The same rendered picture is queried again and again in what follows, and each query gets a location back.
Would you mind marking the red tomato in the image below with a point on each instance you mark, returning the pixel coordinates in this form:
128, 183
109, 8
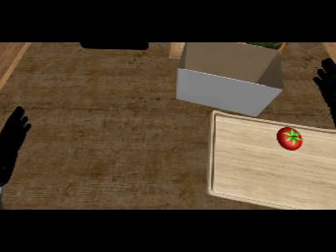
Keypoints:
289, 138

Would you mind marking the black appliance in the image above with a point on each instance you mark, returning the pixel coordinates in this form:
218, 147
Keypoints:
114, 45

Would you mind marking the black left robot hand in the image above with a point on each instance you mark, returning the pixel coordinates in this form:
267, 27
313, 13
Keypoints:
3, 149

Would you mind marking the pale wooden tray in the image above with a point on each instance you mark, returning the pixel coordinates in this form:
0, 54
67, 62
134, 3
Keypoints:
277, 167

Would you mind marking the pale wooden block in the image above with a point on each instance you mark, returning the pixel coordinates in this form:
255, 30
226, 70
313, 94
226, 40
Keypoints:
177, 50

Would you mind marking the open cardboard box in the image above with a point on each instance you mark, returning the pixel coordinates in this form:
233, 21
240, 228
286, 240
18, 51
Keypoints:
231, 77

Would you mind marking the potted green plant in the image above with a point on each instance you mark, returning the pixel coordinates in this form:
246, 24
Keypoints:
270, 45

